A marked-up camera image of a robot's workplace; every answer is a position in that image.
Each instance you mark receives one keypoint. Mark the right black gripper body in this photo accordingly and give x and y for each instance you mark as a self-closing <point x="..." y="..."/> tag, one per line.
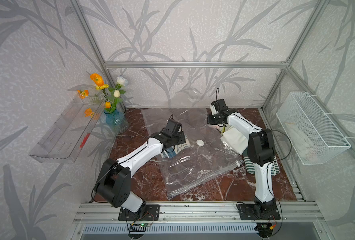
<point x="213" y="118"/>

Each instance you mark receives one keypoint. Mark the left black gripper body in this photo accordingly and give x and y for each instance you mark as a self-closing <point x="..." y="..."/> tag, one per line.
<point x="177" y="139"/>

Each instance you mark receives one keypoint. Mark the blue patterned towel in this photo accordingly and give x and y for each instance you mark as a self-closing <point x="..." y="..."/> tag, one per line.
<point x="173" y="151"/>

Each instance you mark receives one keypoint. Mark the clear plastic vacuum bag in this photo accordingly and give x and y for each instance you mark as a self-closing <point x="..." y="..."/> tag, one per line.
<point x="195" y="165"/>

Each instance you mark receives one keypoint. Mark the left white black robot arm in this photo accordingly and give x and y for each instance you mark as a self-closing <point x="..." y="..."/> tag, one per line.
<point x="114" y="180"/>

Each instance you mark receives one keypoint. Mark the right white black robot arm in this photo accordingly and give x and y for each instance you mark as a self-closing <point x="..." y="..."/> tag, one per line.
<point x="260" y="149"/>

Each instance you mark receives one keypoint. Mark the white round bag valve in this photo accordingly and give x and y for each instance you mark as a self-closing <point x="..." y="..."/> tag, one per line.
<point x="200" y="143"/>

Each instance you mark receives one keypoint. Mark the green white striped towel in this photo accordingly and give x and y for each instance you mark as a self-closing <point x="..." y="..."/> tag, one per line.
<point x="275" y="170"/>

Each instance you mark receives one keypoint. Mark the blue glass vase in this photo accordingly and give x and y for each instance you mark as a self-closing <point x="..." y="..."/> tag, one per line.
<point x="116" y="121"/>

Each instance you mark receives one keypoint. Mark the orange white artificial flowers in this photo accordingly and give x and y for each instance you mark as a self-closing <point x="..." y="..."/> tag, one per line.
<point x="111" y="95"/>

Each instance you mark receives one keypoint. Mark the white cloth in basket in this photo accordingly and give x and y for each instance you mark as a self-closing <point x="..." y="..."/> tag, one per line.
<point x="301" y="142"/>

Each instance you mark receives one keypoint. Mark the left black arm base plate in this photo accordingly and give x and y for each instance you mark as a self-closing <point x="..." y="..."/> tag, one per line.
<point x="148" y="212"/>

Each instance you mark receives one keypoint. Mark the aluminium cage frame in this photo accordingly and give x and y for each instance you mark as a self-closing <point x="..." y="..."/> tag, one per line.
<point x="318" y="8"/>

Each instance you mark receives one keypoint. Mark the white wire mesh basket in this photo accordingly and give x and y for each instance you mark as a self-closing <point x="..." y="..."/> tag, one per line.
<point x="301" y="109"/>

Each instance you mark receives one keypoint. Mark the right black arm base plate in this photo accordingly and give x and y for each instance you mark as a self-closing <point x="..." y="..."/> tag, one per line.
<point x="258" y="211"/>

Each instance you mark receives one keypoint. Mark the clear acrylic wall shelf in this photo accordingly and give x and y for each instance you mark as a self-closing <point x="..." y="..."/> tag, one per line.
<point x="61" y="143"/>

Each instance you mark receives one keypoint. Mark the aluminium front rail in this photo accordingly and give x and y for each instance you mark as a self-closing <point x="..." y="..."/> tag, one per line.
<point x="199" y="212"/>

